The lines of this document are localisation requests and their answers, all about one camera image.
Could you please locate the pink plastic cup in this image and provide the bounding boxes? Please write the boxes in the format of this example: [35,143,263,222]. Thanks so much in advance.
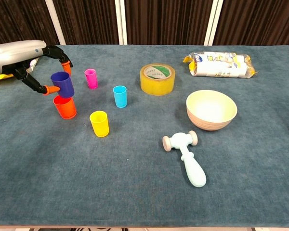
[84,68,99,90]

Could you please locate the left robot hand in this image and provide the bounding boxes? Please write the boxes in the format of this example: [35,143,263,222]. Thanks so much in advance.
[0,39,73,96]

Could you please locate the light blue toy hammer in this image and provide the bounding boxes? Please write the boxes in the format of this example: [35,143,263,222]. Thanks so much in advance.
[162,130,207,188]

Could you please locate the yellow plastic cup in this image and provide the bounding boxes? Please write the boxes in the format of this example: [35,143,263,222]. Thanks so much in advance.
[89,110,110,138]

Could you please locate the orange plastic cup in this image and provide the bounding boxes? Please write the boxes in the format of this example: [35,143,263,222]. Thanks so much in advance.
[53,95,77,120]

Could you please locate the yellowish packing tape roll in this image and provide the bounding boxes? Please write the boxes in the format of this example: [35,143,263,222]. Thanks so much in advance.
[140,63,176,97]

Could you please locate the light blue plastic cup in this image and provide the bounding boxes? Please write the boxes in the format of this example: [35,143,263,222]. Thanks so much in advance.
[112,85,128,109]

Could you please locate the white screen frame post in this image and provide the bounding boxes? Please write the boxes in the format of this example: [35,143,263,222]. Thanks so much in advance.
[114,0,128,45]
[203,0,224,46]
[44,0,66,46]

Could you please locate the teal table cloth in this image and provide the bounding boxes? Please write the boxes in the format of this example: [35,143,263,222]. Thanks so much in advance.
[0,44,289,228]

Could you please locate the white rolls plastic pack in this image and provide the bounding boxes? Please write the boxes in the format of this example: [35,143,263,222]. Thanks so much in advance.
[182,51,259,79]

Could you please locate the dark blue plastic cup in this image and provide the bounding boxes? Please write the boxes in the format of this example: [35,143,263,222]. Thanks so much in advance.
[50,71,75,99]

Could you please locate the dark slatted screen panel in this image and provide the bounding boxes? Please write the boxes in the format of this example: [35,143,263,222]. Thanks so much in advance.
[0,0,60,46]
[124,0,212,46]
[52,0,119,46]
[213,0,289,47]

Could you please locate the cream and pink bowl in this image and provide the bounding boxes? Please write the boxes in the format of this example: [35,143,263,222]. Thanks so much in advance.
[185,90,238,131]

